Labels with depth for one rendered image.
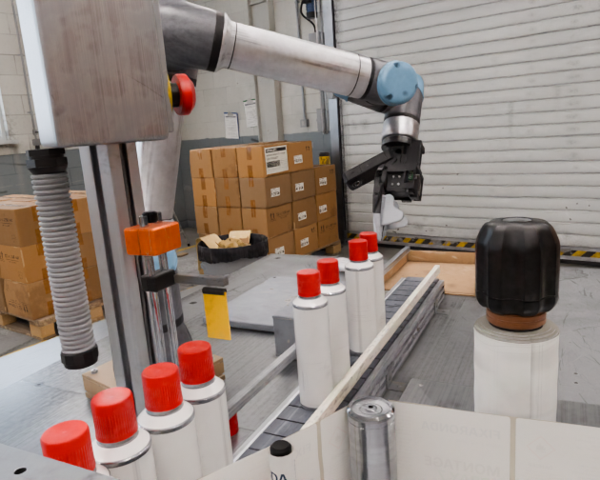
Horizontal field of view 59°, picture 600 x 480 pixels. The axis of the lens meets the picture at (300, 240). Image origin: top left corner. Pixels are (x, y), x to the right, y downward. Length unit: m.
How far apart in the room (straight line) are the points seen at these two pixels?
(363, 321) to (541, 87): 4.04
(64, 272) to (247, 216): 3.98
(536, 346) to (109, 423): 0.40
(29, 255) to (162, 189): 2.93
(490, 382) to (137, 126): 0.43
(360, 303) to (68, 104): 0.62
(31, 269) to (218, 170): 1.67
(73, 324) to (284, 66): 0.57
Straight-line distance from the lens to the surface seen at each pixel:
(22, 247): 3.91
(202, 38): 0.91
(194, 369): 0.54
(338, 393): 0.79
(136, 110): 0.49
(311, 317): 0.76
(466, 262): 1.73
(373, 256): 0.99
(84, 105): 0.48
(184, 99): 0.52
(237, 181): 4.51
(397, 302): 1.24
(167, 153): 1.04
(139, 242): 0.59
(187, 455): 0.53
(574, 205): 4.88
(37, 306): 4.01
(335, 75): 0.96
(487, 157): 4.99
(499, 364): 0.60
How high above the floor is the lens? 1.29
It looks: 12 degrees down
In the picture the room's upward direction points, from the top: 4 degrees counter-clockwise
